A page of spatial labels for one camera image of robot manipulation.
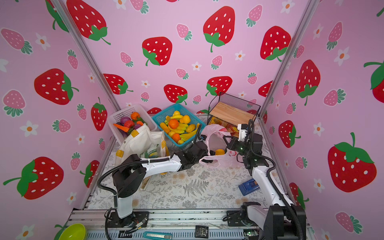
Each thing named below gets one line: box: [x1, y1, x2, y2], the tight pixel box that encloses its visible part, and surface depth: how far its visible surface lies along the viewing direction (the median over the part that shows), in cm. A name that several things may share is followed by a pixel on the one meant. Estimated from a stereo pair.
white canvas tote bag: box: [115, 123, 170, 165], surface depth 86 cm
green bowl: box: [54, 223, 86, 240], surface depth 70 cm
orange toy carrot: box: [113, 123, 130, 133], surface depth 107 cm
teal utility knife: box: [142, 231, 173, 240], surface depth 71 cm
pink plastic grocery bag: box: [199, 124, 244, 168], surface depth 78 cm
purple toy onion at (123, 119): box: [120, 116, 131, 125], surface depth 113 cm
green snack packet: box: [144, 144, 159, 159], surface depth 85 cm
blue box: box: [238, 178, 261, 196], surface depth 82 cm
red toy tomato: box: [124, 120, 135, 128], surface depth 109 cm
